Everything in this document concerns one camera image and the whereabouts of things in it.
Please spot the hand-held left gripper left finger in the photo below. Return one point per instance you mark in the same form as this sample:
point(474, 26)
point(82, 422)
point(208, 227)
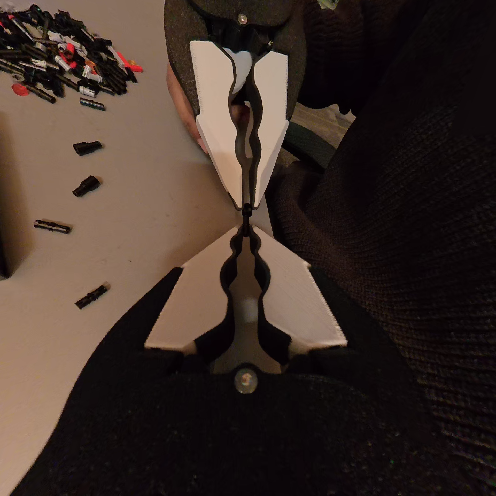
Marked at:
point(193, 306)

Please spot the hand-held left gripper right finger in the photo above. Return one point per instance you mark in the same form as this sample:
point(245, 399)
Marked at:
point(298, 306)

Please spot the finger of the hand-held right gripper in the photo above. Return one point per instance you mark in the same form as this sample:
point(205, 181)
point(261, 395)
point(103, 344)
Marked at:
point(273, 116)
point(215, 116)

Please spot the small black plastic pin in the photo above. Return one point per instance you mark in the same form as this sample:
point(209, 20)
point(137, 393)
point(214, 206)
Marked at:
point(86, 186)
point(92, 104)
point(87, 147)
point(92, 296)
point(52, 226)
point(245, 228)

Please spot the pile of mixed plastic pins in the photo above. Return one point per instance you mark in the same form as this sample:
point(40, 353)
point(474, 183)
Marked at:
point(58, 50)

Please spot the person's right hand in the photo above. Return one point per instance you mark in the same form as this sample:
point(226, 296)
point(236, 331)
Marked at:
point(182, 106)

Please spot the person's dark knit sweater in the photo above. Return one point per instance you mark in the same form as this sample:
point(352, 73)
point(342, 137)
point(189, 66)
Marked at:
point(407, 290)

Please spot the black perforated plastic block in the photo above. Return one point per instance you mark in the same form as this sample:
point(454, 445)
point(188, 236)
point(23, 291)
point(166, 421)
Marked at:
point(4, 217)

